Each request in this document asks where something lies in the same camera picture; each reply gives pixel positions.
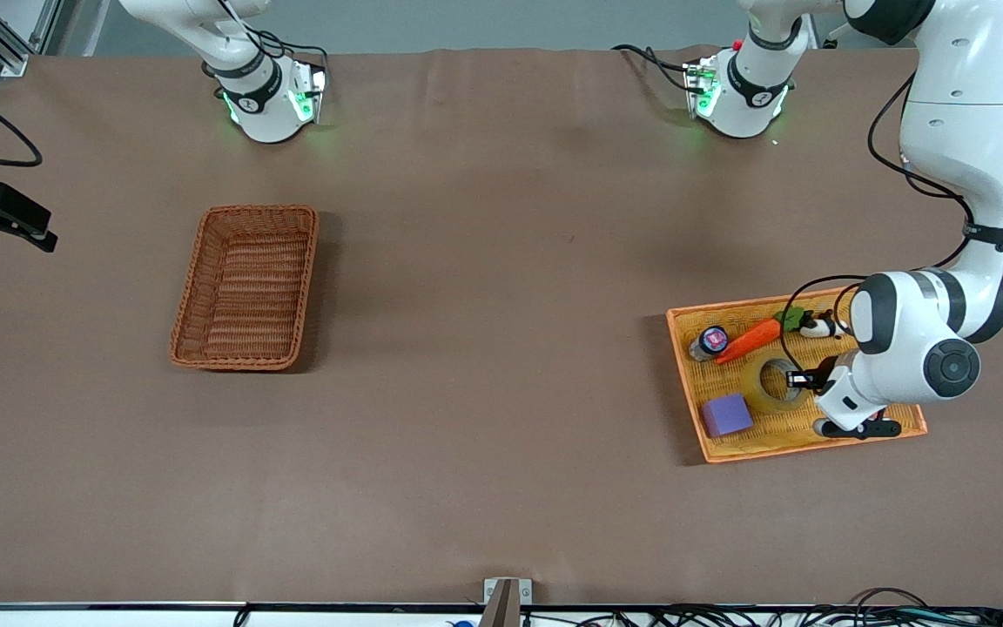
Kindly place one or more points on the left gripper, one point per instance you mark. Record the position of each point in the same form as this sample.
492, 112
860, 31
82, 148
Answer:
817, 380

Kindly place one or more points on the yellowish clear tape roll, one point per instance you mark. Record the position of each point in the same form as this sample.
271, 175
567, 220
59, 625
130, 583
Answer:
763, 396

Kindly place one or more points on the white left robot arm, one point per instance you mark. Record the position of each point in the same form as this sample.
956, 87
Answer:
963, 131

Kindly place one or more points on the flat orange wicker tray basket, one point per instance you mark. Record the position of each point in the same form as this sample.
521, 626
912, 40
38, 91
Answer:
771, 435

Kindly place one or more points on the deep brown wicker basket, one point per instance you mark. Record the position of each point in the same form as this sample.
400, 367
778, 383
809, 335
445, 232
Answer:
245, 296

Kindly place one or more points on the small toy panda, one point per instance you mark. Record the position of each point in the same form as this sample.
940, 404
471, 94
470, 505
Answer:
819, 327

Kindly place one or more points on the orange toy carrot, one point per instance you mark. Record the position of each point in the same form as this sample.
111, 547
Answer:
750, 338

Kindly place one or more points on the purple foam block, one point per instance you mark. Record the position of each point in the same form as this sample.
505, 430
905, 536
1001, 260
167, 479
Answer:
726, 415

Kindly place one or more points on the small can with purple lid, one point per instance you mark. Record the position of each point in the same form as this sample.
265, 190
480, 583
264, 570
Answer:
710, 341

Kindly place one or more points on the large table cover sheet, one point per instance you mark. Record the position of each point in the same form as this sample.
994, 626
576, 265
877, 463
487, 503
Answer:
501, 348

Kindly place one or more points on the aluminium frame profile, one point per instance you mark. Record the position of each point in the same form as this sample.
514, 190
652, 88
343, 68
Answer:
5, 39

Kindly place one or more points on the metal bracket at table edge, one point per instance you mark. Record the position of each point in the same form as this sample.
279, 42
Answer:
506, 601

